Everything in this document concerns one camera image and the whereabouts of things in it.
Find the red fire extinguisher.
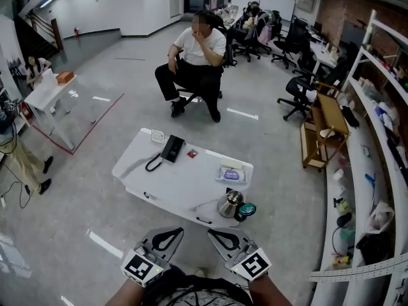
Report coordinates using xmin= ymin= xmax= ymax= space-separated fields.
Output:
xmin=20 ymin=101 xmax=33 ymax=121

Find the black bag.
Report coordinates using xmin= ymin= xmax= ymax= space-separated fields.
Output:
xmin=355 ymin=230 xmax=392 ymax=266

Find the person's right forearm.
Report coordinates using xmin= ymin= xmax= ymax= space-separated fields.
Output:
xmin=247 ymin=273 xmax=295 ymax=306

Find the black floor cable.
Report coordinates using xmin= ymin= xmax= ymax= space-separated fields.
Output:
xmin=0 ymin=161 xmax=33 ymax=210

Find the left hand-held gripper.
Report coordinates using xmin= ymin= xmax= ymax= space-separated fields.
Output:
xmin=120 ymin=226 xmax=185 ymax=288

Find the white long desk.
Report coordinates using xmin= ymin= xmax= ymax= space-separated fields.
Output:
xmin=307 ymin=39 xmax=339 ymax=71

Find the person's left forearm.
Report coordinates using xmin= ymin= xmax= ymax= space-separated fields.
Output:
xmin=104 ymin=275 xmax=150 ymax=306

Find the staircase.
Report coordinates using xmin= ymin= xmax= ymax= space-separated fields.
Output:
xmin=12 ymin=10 xmax=65 ymax=62

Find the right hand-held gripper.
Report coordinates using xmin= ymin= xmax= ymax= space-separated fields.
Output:
xmin=207 ymin=226 xmax=273 ymax=282

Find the person's black shirt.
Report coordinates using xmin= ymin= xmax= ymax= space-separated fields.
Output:
xmin=135 ymin=265 xmax=254 ymax=306

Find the white printed card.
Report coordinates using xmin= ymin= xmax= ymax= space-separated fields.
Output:
xmin=150 ymin=127 xmax=166 ymax=145

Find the white plastic bag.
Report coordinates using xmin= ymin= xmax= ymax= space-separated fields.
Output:
xmin=366 ymin=199 xmax=397 ymax=235

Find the whiteboard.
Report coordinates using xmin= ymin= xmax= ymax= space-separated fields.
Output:
xmin=258 ymin=0 xmax=297 ymax=23

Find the steel kettle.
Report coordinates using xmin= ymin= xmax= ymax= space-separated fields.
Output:
xmin=217 ymin=189 xmax=257 ymax=223

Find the wooden cart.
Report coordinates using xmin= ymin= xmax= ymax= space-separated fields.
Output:
xmin=300 ymin=81 xmax=352 ymax=173

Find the wet wipes packet purple label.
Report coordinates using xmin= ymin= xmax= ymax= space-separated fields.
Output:
xmin=214 ymin=166 xmax=249 ymax=183

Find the white flat box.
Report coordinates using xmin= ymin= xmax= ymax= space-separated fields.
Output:
xmin=219 ymin=157 xmax=245 ymax=168

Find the black desk telephone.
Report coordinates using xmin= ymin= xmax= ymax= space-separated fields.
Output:
xmin=145 ymin=134 xmax=187 ymax=173

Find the perforated metal strip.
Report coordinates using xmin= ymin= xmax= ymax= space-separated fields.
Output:
xmin=309 ymin=254 xmax=408 ymax=283

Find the orange box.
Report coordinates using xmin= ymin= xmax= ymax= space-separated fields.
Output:
xmin=55 ymin=71 xmax=75 ymax=84

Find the black office chair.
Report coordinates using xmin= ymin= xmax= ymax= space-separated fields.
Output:
xmin=270 ymin=17 xmax=309 ymax=70
xmin=276 ymin=74 xmax=320 ymax=122
xmin=231 ymin=10 xmax=272 ymax=64
xmin=174 ymin=50 xmax=224 ymax=108

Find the pink backpack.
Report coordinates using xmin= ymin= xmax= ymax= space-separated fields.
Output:
xmin=256 ymin=17 xmax=272 ymax=46

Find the white shelf unit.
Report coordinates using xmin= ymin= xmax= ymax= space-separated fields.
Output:
xmin=310 ymin=9 xmax=408 ymax=306

